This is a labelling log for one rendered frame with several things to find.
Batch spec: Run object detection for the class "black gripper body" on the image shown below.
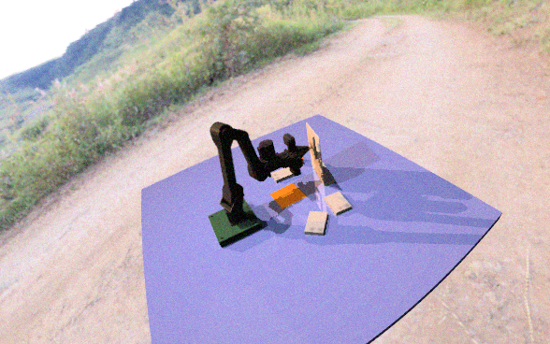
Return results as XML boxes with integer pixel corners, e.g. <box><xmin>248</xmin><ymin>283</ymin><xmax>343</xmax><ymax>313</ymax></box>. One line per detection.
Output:
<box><xmin>276</xmin><ymin>133</ymin><xmax>301</xmax><ymax>176</ymax></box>

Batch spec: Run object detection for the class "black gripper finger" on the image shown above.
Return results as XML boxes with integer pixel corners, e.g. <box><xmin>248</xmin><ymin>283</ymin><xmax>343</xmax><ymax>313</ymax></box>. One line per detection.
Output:
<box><xmin>295</xmin><ymin>149</ymin><xmax>310</xmax><ymax>158</ymax></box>
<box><xmin>295</xmin><ymin>145</ymin><xmax>310</xmax><ymax>154</ymax></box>

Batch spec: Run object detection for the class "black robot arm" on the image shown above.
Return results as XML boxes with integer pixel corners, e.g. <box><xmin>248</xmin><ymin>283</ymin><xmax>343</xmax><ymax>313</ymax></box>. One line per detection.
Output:
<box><xmin>210</xmin><ymin>122</ymin><xmax>303</xmax><ymax>226</ymax></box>

